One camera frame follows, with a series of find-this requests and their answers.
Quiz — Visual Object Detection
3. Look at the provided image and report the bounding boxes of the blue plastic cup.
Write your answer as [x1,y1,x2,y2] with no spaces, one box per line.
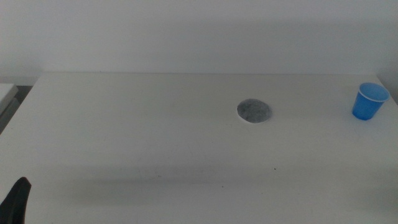
[351,82,391,121]

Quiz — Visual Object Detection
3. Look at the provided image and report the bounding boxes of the round grey cup mat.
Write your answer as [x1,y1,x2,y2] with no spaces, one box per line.
[236,98,273,124]

